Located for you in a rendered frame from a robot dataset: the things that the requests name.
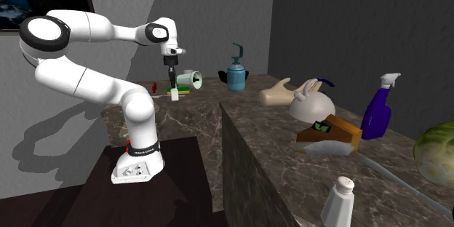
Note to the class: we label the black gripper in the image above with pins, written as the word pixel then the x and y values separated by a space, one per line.
pixel 170 60

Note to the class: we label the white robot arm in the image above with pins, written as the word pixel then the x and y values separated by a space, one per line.
pixel 95 88

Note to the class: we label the green mug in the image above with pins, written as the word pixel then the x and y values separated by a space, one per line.
pixel 187 79

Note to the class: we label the green and yellow sponge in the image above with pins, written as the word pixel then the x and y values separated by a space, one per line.
pixel 182 91

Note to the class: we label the small white bottle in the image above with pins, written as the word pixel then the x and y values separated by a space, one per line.
pixel 174 95

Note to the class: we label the small red object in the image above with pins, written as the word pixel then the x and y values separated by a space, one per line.
pixel 154 87

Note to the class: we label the blue soap dispenser bottle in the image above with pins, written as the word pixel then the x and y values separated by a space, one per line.
pixel 236 77

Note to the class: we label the beige hand model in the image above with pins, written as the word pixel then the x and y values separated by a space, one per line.
pixel 275 95

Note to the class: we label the dark robot stand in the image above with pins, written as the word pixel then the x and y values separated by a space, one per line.
pixel 149 201

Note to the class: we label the white dome lid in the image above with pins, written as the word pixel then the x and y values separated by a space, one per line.
pixel 312 107

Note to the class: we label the brown wedge-shaped box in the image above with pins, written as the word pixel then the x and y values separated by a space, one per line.
pixel 330 134

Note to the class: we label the purple spray bottle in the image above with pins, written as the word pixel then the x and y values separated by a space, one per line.
pixel 376 112

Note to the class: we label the white salt shaker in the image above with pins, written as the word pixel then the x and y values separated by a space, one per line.
pixel 338 205

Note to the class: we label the long grey rod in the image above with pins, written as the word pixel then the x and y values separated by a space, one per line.
pixel 397 180

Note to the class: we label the green cabbage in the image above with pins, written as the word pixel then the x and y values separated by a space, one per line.
pixel 438 153

